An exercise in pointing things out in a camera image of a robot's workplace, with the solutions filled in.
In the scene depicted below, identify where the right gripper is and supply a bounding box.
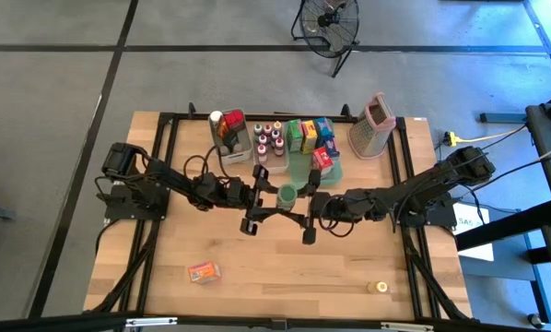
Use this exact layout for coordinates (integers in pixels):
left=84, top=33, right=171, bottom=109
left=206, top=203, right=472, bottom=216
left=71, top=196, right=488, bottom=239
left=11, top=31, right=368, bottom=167
left=279, top=169, right=350, bottom=245

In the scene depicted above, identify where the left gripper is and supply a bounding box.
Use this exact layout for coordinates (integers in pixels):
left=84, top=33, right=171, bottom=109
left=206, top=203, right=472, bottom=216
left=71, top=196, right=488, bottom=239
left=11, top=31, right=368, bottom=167
left=219, top=164, right=284, bottom=236

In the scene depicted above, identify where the red cereal box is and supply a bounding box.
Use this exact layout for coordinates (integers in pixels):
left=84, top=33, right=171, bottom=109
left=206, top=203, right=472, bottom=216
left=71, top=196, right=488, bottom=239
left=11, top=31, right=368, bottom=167
left=311, top=146, right=335, bottom=176

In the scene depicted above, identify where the yellow box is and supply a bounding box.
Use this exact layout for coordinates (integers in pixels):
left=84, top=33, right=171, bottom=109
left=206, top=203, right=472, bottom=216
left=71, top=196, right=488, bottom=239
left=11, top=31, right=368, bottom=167
left=301, top=119, right=319, bottom=155

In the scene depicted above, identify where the green Apple Jacks cereal box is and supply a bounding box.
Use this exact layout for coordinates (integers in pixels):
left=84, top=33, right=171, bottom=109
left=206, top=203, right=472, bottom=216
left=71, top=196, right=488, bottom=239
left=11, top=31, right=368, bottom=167
left=287, top=118, right=304, bottom=153

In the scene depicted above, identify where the orange box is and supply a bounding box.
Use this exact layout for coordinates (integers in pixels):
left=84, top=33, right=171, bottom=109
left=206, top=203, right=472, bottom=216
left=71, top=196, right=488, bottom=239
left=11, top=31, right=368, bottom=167
left=187, top=261, right=222, bottom=285

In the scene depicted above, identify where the clear plastic bin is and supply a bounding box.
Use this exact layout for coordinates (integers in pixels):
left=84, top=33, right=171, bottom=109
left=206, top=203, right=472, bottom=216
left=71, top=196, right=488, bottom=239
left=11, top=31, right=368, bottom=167
left=252, top=122, right=290, bottom=175

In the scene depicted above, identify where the green plastic bin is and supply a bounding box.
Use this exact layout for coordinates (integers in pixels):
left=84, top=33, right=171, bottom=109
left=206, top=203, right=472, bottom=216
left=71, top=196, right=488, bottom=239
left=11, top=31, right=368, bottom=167
left=287, top=118, right=346, bottom=189

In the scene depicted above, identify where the white plastic bin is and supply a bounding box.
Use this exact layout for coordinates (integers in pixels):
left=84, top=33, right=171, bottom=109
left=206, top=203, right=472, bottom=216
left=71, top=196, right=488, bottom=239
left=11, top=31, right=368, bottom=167
left=208, top=108, right=253, bottom=166

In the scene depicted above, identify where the yellow-lidded jar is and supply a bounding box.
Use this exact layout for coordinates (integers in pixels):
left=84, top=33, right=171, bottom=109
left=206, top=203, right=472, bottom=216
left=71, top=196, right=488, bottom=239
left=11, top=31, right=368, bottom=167
left=367, top=279, right=390, bottom=295

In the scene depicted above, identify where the white paper sheet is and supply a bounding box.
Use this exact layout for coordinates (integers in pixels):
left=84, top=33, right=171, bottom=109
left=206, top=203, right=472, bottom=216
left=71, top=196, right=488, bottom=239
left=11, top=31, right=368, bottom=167
left=452, top=202, right=495, bottom=263

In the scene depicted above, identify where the black floor fan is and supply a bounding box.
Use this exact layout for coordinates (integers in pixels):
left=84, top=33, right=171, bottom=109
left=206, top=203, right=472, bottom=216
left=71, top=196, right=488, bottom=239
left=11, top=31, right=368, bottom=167
left=289, top=0, right=362, bottom=78

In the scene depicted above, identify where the grey metal bar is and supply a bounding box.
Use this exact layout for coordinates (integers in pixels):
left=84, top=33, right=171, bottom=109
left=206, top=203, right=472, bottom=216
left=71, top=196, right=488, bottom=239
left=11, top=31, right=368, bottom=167
left=479, top=112, right=529, bottom=125

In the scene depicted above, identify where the black workbench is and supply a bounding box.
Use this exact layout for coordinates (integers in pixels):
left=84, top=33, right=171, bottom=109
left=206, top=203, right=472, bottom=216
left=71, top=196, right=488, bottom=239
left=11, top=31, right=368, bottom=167
left=454, top=87, right=551, bottom=324

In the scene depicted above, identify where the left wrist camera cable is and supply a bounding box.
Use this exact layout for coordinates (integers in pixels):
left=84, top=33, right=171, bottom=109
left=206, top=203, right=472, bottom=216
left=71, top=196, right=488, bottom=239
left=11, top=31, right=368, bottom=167
left=182, top=146, right=231, bottom=185

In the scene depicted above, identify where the pink-handled metal box grater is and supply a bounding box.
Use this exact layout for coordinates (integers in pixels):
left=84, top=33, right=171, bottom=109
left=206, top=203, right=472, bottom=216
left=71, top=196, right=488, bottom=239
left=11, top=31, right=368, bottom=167
left=347, top=90, right=397, bottom=160

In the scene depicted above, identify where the black aluminium table frame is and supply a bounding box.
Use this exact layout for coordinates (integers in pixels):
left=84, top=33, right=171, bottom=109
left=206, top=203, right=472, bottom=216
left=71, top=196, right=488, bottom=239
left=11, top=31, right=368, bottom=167
left=88, top=112, right=473, bottom=332

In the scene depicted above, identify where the silver metal bracket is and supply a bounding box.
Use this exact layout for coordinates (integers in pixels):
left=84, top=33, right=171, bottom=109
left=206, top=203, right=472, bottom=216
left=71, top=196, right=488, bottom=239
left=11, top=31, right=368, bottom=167
left=125, top=316, right=179, bottom=328
left=380, top=321, right=436, bottom=332

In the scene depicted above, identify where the yellow extension cord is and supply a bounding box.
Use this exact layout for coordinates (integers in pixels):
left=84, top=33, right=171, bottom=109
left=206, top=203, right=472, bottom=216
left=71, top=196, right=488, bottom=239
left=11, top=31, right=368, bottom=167
left=443, top=124, right=530, bottom=148

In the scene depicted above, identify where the black floor cable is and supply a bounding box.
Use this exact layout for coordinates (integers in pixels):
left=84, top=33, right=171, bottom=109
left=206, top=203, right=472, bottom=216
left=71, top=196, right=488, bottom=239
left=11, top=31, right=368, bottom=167
left=459, top=151, right=551, bottom=199

